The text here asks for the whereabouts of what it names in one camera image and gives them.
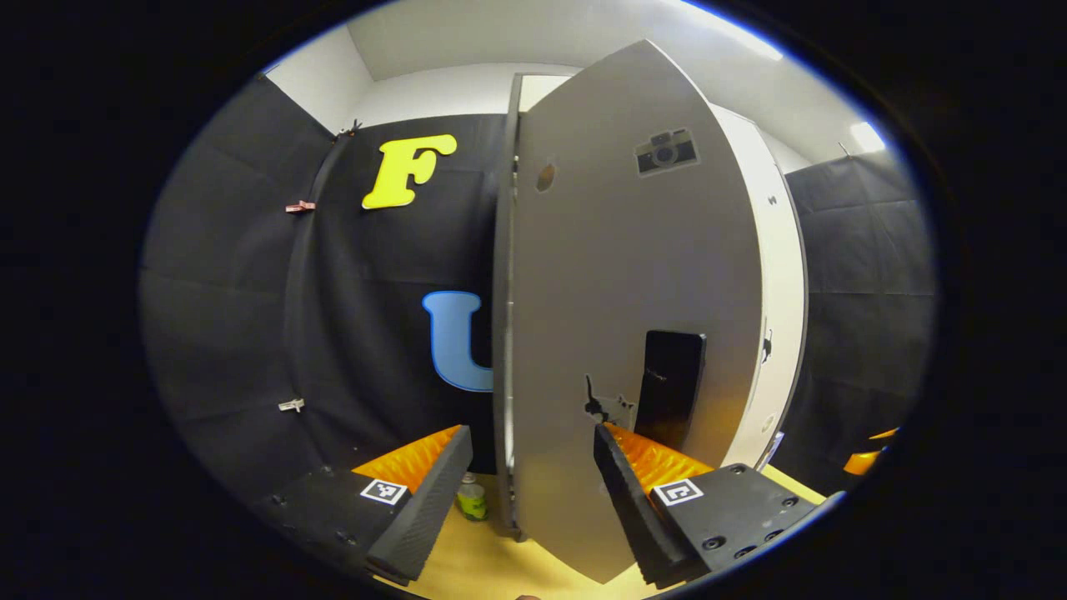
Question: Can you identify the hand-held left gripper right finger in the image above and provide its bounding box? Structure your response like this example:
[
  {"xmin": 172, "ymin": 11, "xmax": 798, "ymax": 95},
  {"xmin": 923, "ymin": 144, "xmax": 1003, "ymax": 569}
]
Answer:
[{"xmin": 594, "ymin": 422, "xmax": 822, "ymax": 588}]

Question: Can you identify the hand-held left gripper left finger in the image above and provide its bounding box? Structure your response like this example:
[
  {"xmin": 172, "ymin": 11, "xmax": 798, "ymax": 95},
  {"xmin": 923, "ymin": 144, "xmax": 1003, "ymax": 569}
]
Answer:
[{"xmin": 254, "ymin": 425, "xmax": 474, "ymax": 584}]

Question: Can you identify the white shoe cabinet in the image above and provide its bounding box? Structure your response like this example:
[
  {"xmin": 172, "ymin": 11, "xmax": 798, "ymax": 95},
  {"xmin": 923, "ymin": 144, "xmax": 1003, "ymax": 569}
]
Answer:
[{"xmin": 492, "ymin": 73, "xmax": 576, "ymax": 541}]

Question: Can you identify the white cabinet door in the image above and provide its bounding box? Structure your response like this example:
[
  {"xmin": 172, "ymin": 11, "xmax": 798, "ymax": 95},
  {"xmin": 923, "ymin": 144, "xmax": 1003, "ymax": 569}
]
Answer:
[
  {"xmin": 709, "ymin": 104, "xmax": 808, "ymax": 469},
  {"xmin": 508, "ymin": 39, "xmax": 764, "ymax": 584}
]

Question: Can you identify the green bottle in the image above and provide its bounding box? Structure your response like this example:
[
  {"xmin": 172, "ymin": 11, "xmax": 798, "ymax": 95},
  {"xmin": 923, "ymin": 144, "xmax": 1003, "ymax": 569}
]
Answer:
[{"xmin": 455, "ymin": 472, "xmax": 489, "ymax": 523}]

